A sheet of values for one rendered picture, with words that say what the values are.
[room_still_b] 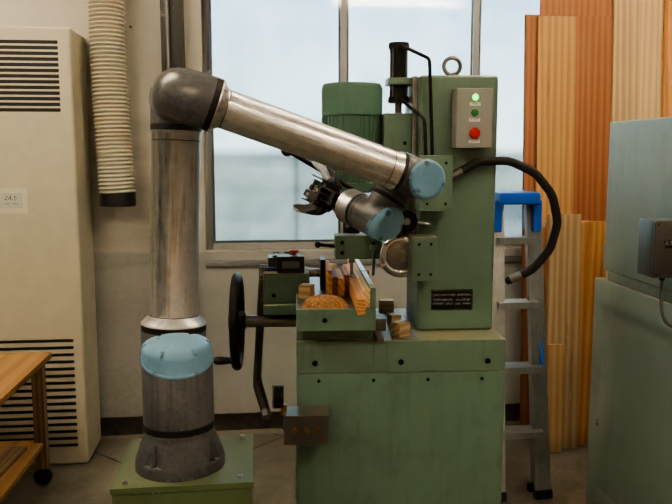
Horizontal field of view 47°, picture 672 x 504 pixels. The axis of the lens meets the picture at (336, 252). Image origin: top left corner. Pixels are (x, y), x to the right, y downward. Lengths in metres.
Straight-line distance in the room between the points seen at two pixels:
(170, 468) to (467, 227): 1.07
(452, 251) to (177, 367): 0.93
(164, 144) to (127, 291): 1.92
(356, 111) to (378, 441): 0.92
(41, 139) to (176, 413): 1.90
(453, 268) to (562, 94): 1.61
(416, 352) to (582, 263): 1.58
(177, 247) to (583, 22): 2.49
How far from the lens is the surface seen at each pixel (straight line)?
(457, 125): 2.15
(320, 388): 2.15
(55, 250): 3.36
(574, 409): 3.66
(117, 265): 3.62
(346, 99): 2.19
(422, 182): 1.74
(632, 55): 3.84
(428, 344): 2.15
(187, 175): 1.77
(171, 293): 1.79
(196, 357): 1.64
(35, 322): 3.43
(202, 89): 1.64
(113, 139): 3.39
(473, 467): 2.28
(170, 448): 1.68
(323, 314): 2.04
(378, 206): 1.87
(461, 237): 2.22
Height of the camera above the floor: 1.31
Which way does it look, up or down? 7 degrees down
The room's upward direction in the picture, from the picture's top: straight up
